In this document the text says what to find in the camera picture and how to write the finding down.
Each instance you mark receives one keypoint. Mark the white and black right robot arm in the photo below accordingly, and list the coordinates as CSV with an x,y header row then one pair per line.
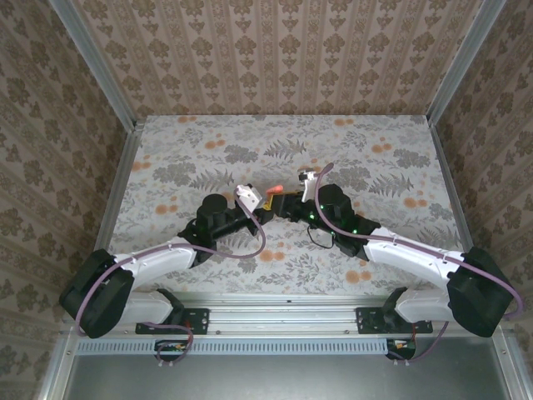
x,y
416,260

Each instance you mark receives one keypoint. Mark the floral patterned table cover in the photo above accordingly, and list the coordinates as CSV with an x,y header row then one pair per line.
x,y
270,146

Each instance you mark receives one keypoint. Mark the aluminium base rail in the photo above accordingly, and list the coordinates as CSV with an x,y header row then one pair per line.
x,y
283,316

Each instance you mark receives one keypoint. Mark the earbuds charging case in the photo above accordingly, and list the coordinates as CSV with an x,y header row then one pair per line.
x,y
275,190

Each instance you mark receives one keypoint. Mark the black mounting plate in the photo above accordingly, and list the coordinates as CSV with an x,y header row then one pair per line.
x,y
368,321
200,318

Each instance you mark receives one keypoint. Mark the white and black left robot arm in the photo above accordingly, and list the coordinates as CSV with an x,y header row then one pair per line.
x,y
158,260

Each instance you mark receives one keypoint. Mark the aluminium side rail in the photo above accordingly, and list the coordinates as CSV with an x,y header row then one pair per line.
x,y
446,166
124,171

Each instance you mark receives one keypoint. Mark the aluminium frame post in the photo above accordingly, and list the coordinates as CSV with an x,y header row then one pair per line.
x,y
466,62
96,62

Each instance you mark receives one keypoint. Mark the grey metal sheet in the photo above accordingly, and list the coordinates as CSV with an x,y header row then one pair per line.
x,y
283,379

